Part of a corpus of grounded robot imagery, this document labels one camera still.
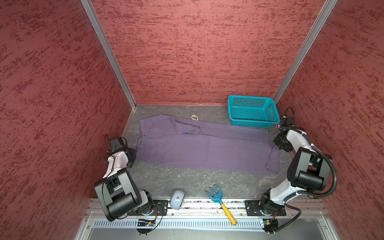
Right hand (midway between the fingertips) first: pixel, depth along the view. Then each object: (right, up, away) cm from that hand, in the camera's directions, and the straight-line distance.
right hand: (281, 147), depth 88 cm
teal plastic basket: (0, +23, +30) cm, 38 cm away
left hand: (-88, -6, 0) cm, 88 cm away
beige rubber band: (-53, +20, +25) cm, 62 cm away
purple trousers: (-74, +4, +10) cm, 74 cm away
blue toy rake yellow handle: (-40, -24, -12) cm, 48 cm away
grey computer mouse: (-61, -21, -19) cm, 67 cm away
